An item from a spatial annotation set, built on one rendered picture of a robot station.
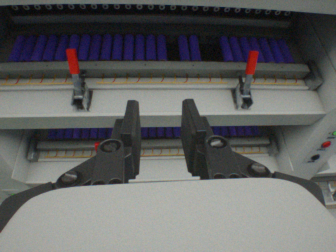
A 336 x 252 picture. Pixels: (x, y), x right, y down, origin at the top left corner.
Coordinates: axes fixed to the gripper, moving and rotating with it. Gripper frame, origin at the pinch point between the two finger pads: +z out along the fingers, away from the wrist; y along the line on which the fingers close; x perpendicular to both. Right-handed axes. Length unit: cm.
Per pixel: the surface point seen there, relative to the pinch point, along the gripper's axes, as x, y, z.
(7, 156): -19.7, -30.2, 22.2
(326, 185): -46, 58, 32
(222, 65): -3.1, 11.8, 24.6
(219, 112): -9.2, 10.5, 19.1
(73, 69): -1.9, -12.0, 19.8
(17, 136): -18.2, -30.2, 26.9
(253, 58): -0.5, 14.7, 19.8
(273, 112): -9.5, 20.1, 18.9
